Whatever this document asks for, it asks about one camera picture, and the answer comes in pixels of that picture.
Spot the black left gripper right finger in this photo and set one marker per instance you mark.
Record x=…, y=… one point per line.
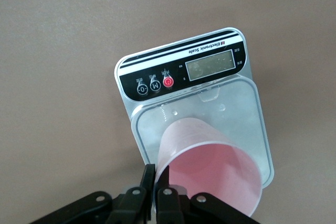
x=168, y=205

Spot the silver digital kitchen scale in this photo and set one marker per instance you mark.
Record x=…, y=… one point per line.
x=183, y=77

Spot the pink plastic cup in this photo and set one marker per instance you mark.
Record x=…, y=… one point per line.
x=210, y=171

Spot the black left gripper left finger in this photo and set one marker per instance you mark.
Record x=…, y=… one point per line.
x=128, y=205

